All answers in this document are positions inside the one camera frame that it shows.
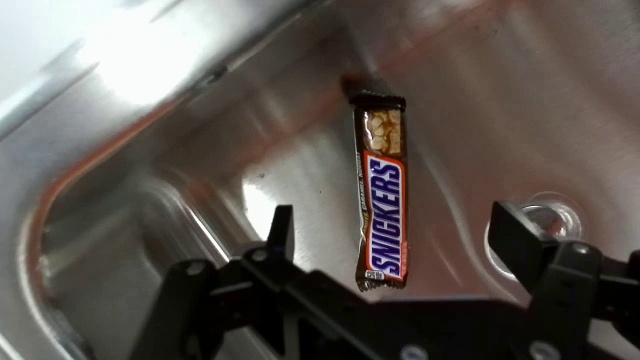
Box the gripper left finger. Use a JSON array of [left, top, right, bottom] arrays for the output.
[[129, 204, 386, 360]]

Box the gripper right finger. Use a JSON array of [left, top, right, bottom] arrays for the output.
[[488, 201, 640, 360]]

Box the brown candy bar packet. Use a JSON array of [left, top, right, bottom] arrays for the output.
[[348, 90, 410, 293]]

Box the stainless steel sink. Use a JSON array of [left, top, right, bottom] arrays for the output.
[[0, 0, 640, 360]]

